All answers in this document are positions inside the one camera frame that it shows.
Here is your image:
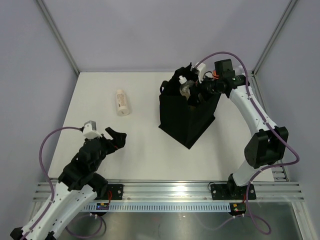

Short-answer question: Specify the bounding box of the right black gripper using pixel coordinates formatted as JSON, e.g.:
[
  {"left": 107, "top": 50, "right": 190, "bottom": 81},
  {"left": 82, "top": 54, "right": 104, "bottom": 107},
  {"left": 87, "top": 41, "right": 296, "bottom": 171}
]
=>
[{"left": 186, "top": 71, "right": 222, "bottom": 108}]

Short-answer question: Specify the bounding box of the amber liquid soap bottle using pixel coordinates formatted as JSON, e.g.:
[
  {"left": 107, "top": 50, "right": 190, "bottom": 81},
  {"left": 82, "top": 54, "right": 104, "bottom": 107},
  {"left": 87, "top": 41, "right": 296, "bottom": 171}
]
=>
[{"left": 178, "top": 75, "right": 195, "bottom": 100}]

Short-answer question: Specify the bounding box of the cream bottle with label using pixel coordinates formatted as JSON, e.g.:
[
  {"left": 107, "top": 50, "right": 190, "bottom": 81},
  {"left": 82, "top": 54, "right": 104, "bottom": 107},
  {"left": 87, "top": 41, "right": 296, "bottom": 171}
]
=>
[{"left": 115, "top": 89, "right": 130, "bottom": 117}]

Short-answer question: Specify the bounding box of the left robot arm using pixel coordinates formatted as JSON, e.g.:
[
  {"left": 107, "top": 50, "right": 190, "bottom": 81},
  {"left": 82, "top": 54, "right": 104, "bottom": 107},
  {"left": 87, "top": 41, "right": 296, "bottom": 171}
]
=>
[{"left": 10, "top": 123, "right": 127, "bottom": 240}]

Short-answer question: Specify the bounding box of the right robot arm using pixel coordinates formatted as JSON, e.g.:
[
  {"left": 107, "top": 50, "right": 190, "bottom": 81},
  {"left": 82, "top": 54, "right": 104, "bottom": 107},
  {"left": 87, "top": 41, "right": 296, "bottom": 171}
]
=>
[{"left": 177, "top": 59, "right": 289, "bottom": 199}]

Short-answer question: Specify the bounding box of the black canvas bag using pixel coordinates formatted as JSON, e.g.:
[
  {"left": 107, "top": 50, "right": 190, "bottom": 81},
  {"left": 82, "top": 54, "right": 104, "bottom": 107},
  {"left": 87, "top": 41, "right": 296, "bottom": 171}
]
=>
[{"left": 158, "top": 69, "right": 221, "bottom": 149}]

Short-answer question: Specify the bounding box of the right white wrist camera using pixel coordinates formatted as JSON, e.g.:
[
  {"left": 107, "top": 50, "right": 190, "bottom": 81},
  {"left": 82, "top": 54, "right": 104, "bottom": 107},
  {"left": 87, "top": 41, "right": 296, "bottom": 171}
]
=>
[{"left": 191, "top": 62, "right": 207, "bottom": 84}]

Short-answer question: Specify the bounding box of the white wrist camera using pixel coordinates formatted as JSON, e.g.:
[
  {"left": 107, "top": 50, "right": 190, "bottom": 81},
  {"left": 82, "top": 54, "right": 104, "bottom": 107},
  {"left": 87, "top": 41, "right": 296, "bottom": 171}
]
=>
[
  {"left": 81, "top": 120, "right": 102, "bottom": 140},
  {"left": 191, "top": 62, "right": 207, "bottom": 84}
]

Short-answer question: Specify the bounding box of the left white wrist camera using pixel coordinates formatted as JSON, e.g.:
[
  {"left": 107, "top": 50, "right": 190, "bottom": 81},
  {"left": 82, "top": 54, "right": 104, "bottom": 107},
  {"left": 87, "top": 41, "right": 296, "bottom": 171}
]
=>
[{"left": 81, "top": 120, "right": 102, "bottom": 140}]

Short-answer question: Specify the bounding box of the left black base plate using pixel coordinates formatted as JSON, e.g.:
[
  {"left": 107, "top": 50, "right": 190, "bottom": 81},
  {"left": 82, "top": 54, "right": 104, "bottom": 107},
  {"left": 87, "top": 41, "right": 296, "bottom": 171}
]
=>
[{"left": 100, "top": 183, "right": 124, "bottom": 201}]

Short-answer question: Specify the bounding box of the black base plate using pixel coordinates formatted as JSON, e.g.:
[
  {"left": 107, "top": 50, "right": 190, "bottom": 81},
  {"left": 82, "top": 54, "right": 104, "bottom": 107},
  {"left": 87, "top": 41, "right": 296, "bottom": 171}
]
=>
[
  {"left": 208, "top": 182, "right": 247, "bottom": 201},
  {"left": 100, "top": 183, "right": 124, "bottom": 201}
]

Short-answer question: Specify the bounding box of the white slotted cable duct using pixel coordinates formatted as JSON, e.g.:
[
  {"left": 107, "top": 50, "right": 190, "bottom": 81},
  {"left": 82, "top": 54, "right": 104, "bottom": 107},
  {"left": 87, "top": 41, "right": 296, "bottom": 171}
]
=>
[{"left": 81, "top": 202, "right": 231, "bottom": 213}]

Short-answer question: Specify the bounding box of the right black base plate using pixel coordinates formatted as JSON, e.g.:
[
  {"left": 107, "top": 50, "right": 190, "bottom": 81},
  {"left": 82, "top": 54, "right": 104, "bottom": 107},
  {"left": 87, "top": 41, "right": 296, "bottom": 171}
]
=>
[{"left": 208, "top": 182, "right": 247, "bottom": 201}]

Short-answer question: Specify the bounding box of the right aluminium frame post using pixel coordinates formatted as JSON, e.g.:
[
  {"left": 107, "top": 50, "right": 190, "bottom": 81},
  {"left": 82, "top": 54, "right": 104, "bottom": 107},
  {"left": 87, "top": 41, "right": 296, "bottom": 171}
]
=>
[{"left": 251, "top": 0, "right": 300, "bottom": 77}]

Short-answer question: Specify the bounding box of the aluminium frame post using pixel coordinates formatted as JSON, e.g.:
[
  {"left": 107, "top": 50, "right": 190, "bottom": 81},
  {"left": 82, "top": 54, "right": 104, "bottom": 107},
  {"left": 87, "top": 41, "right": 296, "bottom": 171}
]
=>
[
  {"left": 251, "top": 0, "right": 300, "bottom": 77},
  {"left": 34, "top": 0, "right": 81, "bottom": 77}
]

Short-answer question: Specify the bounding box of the aluminium rail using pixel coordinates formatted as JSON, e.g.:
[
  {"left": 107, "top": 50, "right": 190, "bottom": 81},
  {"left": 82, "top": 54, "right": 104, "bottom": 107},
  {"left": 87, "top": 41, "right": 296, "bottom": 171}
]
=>
[{"left": 32, "top": 177, "right": 305, "bottom": 203}]

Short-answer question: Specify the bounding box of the left aluminium frame post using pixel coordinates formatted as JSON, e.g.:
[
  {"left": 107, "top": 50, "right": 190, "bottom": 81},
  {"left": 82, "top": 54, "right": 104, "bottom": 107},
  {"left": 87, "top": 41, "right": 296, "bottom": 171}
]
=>
[{"left": 34, "top": 0, "right": 81, "bottom": 77}]

